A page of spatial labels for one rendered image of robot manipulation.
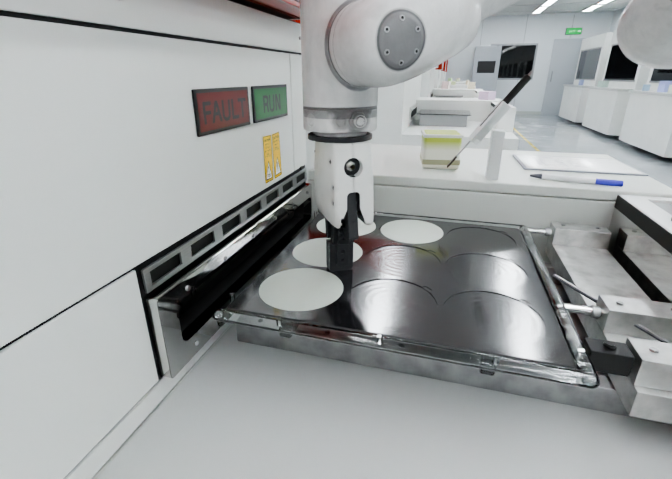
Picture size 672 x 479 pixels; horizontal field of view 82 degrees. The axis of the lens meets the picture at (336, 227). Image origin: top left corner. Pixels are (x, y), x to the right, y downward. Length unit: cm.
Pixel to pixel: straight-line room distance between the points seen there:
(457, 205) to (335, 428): 46
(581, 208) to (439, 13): 47
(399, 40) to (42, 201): 29
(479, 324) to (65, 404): 37
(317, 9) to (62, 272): 32
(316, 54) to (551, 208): 49
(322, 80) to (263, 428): 35
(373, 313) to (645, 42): 51
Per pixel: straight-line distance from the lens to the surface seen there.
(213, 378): 49
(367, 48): 35
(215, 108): 48
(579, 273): 64
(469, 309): 46
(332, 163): 43
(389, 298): 46
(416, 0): 38
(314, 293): 46
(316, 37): 42
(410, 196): 73
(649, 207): 72
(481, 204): 74
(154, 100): 41
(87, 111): 35
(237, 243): 52
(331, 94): 42
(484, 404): 47
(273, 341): 51
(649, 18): 68
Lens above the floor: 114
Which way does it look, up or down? 21 degrees down
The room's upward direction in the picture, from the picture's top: straight up
